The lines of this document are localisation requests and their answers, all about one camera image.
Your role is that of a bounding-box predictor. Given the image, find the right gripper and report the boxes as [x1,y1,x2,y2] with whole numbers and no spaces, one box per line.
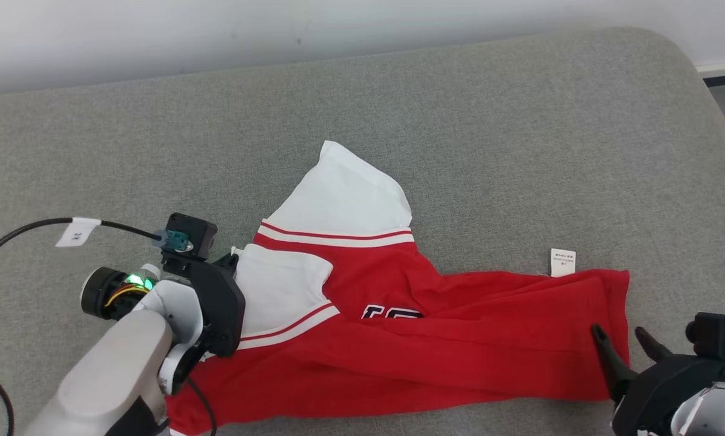
[591,324,725,436]

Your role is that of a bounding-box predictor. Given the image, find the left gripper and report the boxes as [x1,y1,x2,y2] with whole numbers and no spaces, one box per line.
[162,251,246,358]

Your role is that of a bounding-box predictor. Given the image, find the red white jersey shirt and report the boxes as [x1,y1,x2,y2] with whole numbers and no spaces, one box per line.
[165,140,631,436]

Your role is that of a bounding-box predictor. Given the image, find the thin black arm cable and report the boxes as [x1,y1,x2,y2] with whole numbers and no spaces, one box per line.
[187,378,217,436]

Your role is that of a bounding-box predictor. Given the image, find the white left cable label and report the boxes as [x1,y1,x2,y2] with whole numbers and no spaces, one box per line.
[55,217,101,248]

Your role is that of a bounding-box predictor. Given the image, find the black left camera cable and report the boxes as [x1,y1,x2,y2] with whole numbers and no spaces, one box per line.
[0,217,164,436]

